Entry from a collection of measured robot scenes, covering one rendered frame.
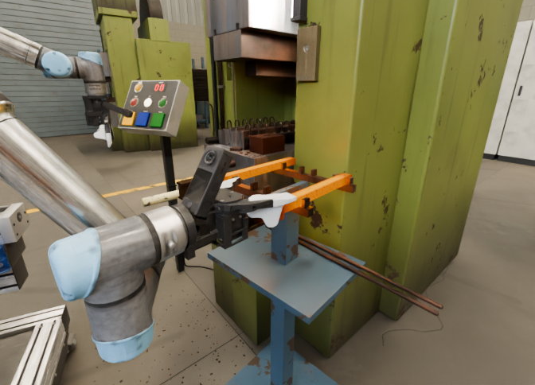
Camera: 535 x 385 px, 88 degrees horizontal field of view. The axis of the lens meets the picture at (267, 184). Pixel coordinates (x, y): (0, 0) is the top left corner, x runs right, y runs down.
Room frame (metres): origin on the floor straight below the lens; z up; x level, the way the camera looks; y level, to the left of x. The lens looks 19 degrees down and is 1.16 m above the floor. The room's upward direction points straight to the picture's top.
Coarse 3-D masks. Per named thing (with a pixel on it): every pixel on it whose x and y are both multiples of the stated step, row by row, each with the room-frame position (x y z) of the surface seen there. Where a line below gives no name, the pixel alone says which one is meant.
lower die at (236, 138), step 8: (224, 128) 1.26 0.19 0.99; (240, 128) 1.20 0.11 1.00; (248, 128) 1.22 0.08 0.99; (256, 128) 1.25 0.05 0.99; (264, 128) 1.25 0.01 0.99; (272, 128) 1.25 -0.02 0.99; (280, 128) 1.28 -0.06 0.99; (224, 136) 1.26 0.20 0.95; (232, 136) 1.21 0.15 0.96; (240, 136) 1.16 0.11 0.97; (248, 136) 1.16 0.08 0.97; (224, 144) 1.26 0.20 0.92; (232, 144) 1.21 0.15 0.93; (240, 144) 1.16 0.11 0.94
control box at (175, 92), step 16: (144, 80) 1.61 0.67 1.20; (160, 80) 1.56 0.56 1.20; (176, 80) 1.52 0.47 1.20; (128, 96) 1.60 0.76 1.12; (144, 96) 1.55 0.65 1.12; (160, 96) 1.51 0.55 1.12; (176, 96) 1.47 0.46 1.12; (160, 112) 1.45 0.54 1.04; (176, 112) 1.46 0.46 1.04; (128, 128) 1.49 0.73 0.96; (144, 128) 1.44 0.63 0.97; (160, 128) 1.40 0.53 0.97; (176, 128) 1.45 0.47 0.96
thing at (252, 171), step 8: (280, 160) 0.92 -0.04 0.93; (288, 160) 0.92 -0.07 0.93; (248, 168) 0.82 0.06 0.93; (256, 168) 0.82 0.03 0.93; (264, 168) 0.84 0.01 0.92; (272, 168) 0.87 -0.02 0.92; (280, 168) 0.90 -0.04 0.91; (232, 176) 0.75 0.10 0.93; (240, 176) 0.77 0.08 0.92; (248, 176) 0.79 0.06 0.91; (184, 184) 0.64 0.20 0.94; (184, 192) 0.65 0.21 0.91
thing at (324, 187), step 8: (336, 176) 0.74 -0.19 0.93; (344, 176) 0.74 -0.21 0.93; (320, 184) 0.67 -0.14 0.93; (328, 184) 0.67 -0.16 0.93; (336, 184) 0.69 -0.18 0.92; (344, 184) 0.73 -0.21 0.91; (296, 192) 0.61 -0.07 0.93; (304, 192) 0.61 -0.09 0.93; (312, 192) 0.62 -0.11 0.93; (320, 192) 0.64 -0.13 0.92; (296, 200) 0.57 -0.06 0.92; (288, 208) 0.55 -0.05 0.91; (248, 216) 0.47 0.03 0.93; (280, 216) 0.52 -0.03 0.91; (248, 224) 0.48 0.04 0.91; (256, 224) 0.49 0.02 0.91
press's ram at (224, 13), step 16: (208, 0) 1.31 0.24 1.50; (224, 0) 1.22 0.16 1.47; (240, 0) 1.14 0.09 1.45; (256, 0) 1.13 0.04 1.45; (272, 0) 1.18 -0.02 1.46; (288, 0) 1.23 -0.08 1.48; (208, 16) 1.32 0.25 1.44; (224, 16) 1.23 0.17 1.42; (240, 16) 1.14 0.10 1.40; (256, 16) 1.13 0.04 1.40; (272, 16) 1.18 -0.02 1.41; (288, 16) 1.24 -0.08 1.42; (208, 32) 1.32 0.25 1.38; (224, 32) 1.23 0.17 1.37; (272, 32) 1.21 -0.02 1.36; (288, 32) 1.24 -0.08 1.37
